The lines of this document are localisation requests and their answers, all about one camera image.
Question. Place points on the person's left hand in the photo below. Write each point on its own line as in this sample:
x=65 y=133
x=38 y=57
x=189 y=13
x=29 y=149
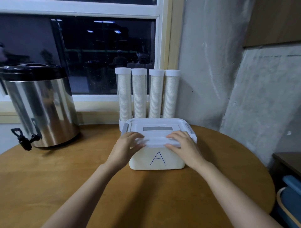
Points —
x=123 y=151

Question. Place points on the person's right hand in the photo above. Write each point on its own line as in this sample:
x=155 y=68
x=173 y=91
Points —
x=187 y=151

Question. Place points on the translucent plastic box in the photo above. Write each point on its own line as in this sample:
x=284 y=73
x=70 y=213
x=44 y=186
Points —
x=157 y=159

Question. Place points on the white plastic lid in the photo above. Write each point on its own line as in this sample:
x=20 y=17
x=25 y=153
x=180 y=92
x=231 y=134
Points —
x=157 y=127

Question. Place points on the nested stack of paper cups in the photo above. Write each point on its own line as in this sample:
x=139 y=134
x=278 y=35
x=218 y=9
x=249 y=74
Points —
x=124 y=98
x=171 y=96
x=156 y=96
x=139 y=96

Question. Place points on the person's left forearm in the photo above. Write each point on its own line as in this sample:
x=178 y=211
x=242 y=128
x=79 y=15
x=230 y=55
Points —
x=82 y=197

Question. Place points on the person's right forearm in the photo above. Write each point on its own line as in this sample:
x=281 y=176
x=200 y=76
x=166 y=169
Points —
x=235 y=199

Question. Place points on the stainless steel water dispenser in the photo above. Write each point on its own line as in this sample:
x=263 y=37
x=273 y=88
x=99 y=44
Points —
x=40 y=108

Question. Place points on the dark wooden side counter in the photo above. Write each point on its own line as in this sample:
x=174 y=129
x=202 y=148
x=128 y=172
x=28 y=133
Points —
x=288 y=162

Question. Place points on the white framed window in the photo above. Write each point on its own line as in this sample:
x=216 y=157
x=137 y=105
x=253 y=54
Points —
x=84 y=47

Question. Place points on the blue bin with tan rim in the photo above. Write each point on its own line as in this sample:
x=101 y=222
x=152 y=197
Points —
x=290 y=202

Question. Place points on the brown wooden wall cabinet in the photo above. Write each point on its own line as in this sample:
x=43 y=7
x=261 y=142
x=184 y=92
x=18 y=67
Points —
x=273 y=21

